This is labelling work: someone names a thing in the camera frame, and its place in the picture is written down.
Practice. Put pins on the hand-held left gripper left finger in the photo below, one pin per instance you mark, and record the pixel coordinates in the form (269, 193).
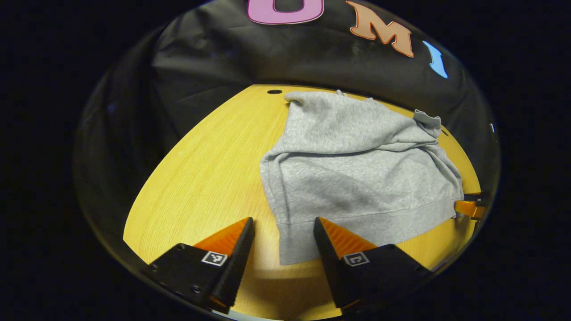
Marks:
(238, 267)

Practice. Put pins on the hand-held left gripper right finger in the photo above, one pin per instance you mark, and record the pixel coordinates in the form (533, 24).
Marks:
(330, 263)

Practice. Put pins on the black backdrop cloth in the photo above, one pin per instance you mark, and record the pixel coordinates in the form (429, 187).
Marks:
(267, 53)

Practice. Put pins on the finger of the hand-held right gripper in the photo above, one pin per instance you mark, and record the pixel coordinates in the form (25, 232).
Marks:
(468, 208)
(479, 196)

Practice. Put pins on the grey zip-neck sweatshirt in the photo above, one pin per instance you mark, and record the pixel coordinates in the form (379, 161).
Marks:
(357, 178)

